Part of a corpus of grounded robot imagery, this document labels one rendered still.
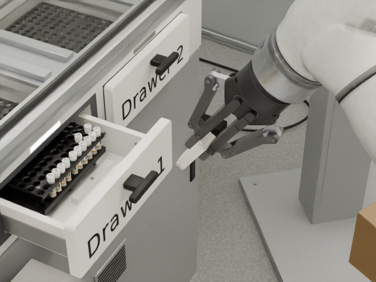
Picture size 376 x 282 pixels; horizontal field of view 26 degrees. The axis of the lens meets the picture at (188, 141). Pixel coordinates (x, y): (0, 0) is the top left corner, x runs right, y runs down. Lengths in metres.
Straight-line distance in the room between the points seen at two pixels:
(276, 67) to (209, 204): 1.61
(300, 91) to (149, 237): 0.93
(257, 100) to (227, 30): 2.24
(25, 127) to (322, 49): 0.53
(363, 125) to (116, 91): 0.65
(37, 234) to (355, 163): 1.26
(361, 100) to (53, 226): 0.54
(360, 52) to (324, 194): 1.51
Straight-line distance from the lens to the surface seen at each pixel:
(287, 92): 0.97
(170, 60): 1.53
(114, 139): 1.41
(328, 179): 2.34
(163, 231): 1.91
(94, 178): 1.37
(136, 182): 1.26
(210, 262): 2.37
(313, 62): 0.92
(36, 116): 1.28
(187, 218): 2.03
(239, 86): 1.02
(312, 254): 2.37
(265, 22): 3.13
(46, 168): 1.32
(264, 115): 1.05
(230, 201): 2.55
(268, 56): 0.97
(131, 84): 1.49
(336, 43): 0.89
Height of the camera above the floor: 1.75
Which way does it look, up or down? 39 degrees down
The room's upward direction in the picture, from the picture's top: straight up
